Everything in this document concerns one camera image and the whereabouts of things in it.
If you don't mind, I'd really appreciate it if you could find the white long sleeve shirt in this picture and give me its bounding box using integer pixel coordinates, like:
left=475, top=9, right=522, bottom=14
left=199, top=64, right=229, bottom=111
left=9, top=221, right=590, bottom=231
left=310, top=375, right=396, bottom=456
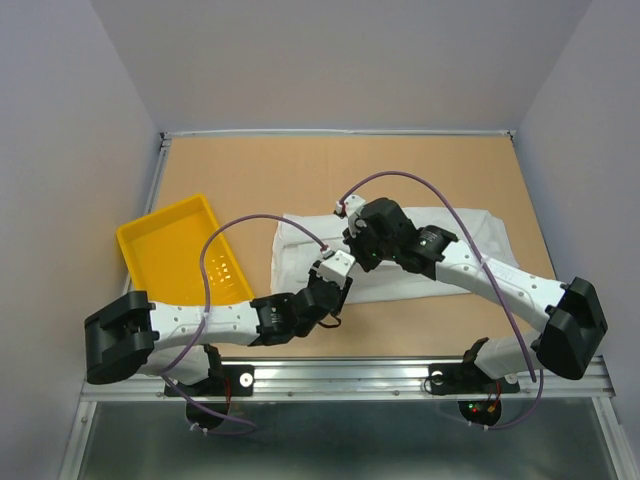
left=269, top=204, right=521, bottom=306

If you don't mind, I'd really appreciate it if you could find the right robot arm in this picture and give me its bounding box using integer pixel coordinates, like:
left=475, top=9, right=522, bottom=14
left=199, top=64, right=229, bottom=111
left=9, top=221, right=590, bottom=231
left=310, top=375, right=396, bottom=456
left=335, top=196, right=608, bottom=390

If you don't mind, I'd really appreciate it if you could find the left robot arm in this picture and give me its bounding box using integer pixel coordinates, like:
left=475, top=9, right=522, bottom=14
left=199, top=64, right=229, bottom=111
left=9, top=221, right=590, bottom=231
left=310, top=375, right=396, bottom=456
left=84, top=266, right=353, bottom=394

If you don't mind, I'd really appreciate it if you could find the yellow plastic tray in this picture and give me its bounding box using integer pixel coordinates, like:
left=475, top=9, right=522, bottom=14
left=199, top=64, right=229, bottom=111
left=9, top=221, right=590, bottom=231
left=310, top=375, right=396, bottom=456
left=116, top=194, right=254, bottom=306

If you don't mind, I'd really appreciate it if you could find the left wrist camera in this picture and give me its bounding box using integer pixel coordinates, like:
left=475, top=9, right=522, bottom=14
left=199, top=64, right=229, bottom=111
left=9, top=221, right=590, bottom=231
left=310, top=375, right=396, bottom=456
left=316, top=250, right=356, bottom=288

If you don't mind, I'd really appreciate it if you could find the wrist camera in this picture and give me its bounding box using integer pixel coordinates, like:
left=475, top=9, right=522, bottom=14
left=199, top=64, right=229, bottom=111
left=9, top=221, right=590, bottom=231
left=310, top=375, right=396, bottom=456
left=334, top=194, right=366, bottom=220
left=316, top=250, right=356, bottom=288

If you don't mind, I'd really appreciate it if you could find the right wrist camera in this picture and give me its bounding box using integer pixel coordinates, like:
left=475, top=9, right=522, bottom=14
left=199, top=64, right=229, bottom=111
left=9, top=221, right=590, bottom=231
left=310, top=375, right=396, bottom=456
left=334, top=194, right=366, bottom=220

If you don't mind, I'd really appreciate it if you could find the aluminium front rail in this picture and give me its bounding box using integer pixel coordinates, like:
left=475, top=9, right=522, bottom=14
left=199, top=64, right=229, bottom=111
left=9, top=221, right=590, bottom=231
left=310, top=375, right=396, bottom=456
left=80, top=356, right=615, bottom=403

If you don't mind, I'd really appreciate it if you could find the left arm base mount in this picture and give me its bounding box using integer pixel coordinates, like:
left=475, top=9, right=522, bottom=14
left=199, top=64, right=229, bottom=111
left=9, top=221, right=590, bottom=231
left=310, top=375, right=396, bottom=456
left=162, top=365, right=257, bottom=436

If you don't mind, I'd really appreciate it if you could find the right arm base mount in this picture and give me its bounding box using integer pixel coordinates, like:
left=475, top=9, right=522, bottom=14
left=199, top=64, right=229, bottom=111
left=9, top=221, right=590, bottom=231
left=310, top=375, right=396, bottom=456
left=422, top=363, right=520, bottom=427

